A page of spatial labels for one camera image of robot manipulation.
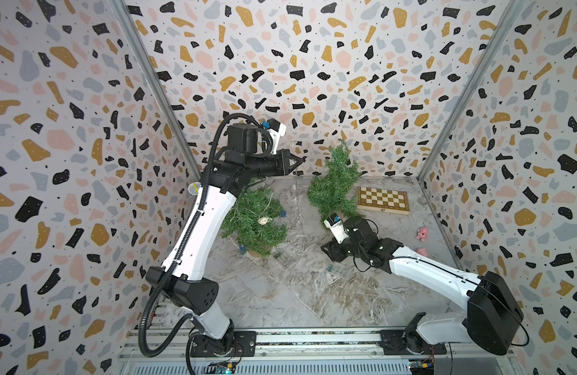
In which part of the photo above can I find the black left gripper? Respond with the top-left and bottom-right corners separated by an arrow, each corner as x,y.
248,150 -> 306,181

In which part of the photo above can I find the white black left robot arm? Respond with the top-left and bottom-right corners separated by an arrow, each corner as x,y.
138,115 -> 302,356

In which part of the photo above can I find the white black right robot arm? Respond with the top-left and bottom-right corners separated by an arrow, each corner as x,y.
321,214 -> 524,356

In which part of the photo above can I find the green right christmas tree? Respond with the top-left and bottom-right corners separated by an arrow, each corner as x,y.
307,141 -> 361,229

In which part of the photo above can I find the green christmas tree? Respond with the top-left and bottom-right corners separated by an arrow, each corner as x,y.
307,141 -> 361,229
220,180 -> 289,259

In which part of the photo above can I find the green left christmas tree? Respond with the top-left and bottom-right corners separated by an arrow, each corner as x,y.
220,180 -> 289,259

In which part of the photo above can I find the clear battery box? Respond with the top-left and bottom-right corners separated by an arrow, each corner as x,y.
326,263 -> 350,278

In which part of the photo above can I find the wooden chess board box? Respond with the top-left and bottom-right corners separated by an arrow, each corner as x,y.
356,187 -> 410,215

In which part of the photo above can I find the pink pig toy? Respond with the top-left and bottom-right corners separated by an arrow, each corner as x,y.
416,227 -> 429,242

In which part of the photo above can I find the blue toy microphone on stand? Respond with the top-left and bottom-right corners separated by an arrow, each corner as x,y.
188,181 -> 201,196

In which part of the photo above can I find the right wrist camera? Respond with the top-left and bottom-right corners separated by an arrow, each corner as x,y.
324,212 -> 349,245

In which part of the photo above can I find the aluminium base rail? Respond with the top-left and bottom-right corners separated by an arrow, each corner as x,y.
114,327 -> 523,374

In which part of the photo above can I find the black corrugated cable conduit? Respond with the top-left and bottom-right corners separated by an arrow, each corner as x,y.
137,112 -> 271,358

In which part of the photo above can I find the metal left corner post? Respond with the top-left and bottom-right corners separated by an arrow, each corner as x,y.
110,0 -> 201,181

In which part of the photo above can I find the metal corner post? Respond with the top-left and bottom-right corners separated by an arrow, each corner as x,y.
110,0 -> 201,181
416,0 -> 524,184

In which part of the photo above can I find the metal right corner post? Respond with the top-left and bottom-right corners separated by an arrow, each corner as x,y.
416,0 -> 524,184

